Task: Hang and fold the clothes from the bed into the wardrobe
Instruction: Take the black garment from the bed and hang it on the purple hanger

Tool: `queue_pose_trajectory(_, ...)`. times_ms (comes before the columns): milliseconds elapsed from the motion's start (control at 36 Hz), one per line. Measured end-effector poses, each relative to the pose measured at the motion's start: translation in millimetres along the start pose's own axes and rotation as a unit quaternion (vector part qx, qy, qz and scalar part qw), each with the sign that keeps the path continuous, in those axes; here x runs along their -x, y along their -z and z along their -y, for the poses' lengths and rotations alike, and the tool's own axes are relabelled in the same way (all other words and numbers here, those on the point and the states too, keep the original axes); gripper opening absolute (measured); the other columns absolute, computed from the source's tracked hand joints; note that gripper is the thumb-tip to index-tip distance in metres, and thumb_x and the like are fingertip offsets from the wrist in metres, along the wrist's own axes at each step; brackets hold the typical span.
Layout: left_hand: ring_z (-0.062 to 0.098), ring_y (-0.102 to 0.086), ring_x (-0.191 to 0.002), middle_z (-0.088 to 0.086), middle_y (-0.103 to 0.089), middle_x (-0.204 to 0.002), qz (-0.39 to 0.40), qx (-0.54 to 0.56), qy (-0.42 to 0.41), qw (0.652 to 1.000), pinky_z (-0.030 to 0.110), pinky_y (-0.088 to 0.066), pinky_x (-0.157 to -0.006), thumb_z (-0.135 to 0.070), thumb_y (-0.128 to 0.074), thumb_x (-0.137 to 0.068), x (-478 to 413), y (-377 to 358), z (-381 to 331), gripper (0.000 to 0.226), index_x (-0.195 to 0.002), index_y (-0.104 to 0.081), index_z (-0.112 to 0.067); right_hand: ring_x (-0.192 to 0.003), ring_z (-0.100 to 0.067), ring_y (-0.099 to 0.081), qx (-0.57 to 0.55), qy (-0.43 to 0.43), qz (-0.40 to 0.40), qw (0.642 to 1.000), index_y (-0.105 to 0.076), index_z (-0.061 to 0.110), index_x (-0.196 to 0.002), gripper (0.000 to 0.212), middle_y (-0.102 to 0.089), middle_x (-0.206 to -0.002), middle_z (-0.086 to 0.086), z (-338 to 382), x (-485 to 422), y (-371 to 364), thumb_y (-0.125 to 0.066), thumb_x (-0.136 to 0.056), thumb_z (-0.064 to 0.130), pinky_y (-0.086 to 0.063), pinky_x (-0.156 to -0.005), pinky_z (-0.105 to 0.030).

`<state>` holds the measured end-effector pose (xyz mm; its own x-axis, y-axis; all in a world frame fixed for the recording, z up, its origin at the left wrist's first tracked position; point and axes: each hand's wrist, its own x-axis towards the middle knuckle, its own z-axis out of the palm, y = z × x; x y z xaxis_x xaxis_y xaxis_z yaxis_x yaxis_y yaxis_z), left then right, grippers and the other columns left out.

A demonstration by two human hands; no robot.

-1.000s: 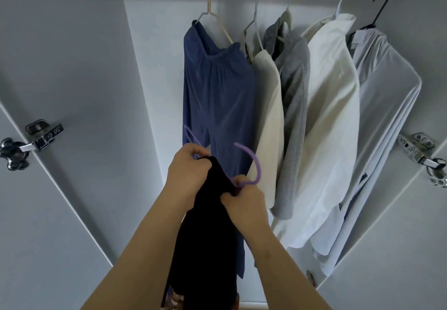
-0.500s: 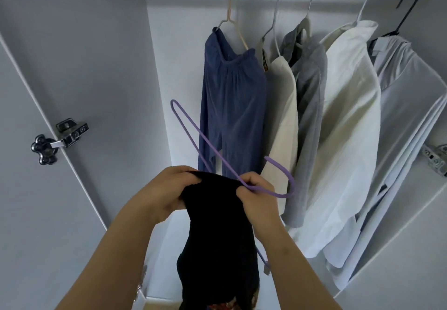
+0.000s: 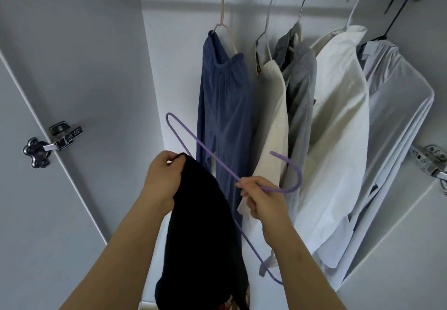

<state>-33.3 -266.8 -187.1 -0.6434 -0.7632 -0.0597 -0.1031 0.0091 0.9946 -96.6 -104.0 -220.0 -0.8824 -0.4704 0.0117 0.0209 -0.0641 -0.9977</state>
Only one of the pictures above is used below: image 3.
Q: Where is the person's left forearm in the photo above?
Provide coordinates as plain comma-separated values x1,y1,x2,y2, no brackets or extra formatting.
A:
61,198,172,310

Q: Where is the white t-shirt orange label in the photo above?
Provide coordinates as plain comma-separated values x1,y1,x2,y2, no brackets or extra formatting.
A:
236,37,291,279

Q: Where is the grey hooded garment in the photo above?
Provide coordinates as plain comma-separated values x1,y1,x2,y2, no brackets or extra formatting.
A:
272,26,318,223

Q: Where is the black hanger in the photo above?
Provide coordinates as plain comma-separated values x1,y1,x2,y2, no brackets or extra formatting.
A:
359,0,414,45

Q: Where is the beige wire hanger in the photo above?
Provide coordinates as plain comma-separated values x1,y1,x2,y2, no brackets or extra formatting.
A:
211,0,238,52

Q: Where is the person's right hand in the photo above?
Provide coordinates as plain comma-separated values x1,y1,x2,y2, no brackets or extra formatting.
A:
235,175,291,229

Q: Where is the person's left hand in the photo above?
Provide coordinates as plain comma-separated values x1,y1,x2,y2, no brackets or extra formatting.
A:
140,150,188,216

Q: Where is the person's right forearm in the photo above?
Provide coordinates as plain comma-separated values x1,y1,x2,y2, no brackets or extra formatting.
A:
262,212,348,310

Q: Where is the blue garment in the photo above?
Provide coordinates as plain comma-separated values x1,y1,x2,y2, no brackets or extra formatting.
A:
196,30,254,227

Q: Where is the purple wire hanger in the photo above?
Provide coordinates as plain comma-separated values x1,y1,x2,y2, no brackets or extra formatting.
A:
165,112,304,285

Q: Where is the black garment with print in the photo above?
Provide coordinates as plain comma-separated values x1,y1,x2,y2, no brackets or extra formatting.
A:
154,153,251,310

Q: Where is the white hanger of cream shirt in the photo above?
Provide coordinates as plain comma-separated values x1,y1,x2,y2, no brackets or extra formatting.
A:
345,0,366,29

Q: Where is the metal door hinge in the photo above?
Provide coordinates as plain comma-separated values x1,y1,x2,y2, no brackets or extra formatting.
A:
22,121,84,169
409,143,447,182

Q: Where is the light grey shirt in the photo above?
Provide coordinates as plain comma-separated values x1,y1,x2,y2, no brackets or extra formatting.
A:
314,39,436,292

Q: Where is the white wardrobe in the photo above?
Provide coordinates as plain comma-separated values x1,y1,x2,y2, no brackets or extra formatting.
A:
0,0,447,310

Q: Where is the cream hanger with metal hook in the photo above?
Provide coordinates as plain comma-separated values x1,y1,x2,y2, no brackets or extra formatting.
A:
290,0,312,45

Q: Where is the cream white shirt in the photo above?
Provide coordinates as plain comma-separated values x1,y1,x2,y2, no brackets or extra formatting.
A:
293,25,371,255

